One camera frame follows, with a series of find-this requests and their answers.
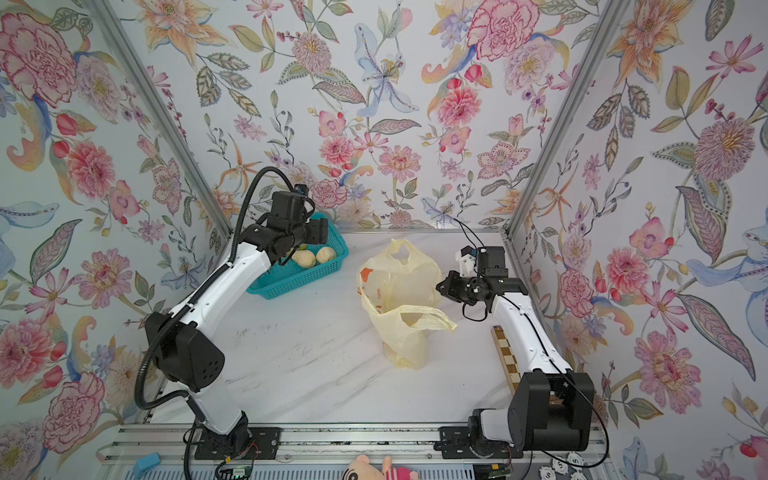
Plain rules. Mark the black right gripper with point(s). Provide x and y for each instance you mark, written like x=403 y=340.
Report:
x=453 y=292

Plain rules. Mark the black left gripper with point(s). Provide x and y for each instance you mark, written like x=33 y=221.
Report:
x=318 y=233

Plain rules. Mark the yellow plastic bag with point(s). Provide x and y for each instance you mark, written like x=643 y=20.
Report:
x=398 y=292

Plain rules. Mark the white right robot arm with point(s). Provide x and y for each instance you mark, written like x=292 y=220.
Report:
x=552 y=407

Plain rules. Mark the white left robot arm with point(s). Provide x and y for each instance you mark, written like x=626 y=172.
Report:
x=183 y=360

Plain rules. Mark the teal plastic basket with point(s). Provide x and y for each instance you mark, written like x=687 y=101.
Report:
x=280 y=280

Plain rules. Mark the wooden chessboard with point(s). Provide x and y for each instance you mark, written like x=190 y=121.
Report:
x=507 y=359

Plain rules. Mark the pink plush toy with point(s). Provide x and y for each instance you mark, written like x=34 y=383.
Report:
x=362 y=469

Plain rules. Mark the green circuit board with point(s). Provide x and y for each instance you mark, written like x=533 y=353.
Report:
x=234 y=472

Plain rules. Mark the blue block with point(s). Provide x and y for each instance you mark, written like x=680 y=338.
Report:
x=145 y=465

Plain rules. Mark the metal base rail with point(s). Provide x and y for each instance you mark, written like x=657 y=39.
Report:
x=315 y=451

